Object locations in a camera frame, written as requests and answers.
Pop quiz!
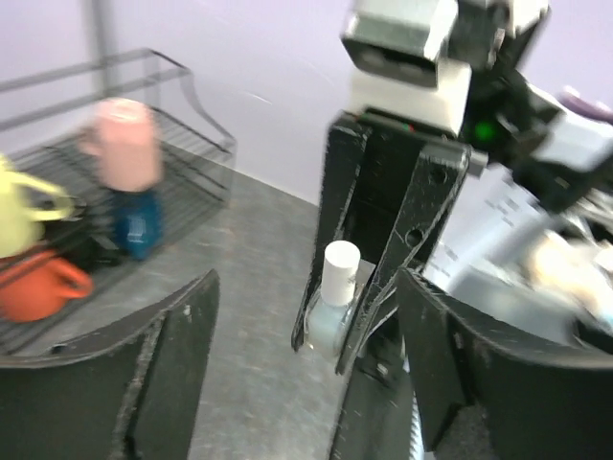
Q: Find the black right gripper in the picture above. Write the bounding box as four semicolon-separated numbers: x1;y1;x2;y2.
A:
291;112;471;375

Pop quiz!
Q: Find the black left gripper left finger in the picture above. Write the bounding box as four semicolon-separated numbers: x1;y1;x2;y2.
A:
1;270;220;460

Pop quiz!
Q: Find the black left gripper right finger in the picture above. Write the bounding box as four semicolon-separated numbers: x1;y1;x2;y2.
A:
396;268;612;459

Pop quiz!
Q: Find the white nail polish cap brush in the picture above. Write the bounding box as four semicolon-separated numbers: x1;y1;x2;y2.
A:
320;241;361;307

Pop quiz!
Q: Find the clear nail polish bottle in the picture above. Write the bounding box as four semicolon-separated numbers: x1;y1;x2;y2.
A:
304;291;355;360

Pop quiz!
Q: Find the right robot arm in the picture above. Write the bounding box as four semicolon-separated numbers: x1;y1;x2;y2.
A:
291;1;612;370

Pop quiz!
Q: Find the orange mug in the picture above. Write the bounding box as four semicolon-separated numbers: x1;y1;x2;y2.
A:
1;250;94;323

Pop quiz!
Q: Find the black mug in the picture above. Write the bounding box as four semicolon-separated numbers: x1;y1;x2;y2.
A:
43;196;124;274

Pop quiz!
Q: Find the blue mug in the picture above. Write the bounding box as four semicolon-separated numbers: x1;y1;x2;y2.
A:
111;188;164;261

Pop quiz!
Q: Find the yellow faceted mug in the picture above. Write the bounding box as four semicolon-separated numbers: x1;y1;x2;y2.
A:
1;155;74;259

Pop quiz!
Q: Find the pink faceted mug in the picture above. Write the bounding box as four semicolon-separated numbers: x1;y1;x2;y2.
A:
79;98;163;193

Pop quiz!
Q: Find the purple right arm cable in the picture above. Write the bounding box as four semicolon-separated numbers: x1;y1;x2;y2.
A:
557;84;613;121

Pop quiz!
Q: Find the black wire rack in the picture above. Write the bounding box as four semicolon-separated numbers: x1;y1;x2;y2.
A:
0;47;238;357

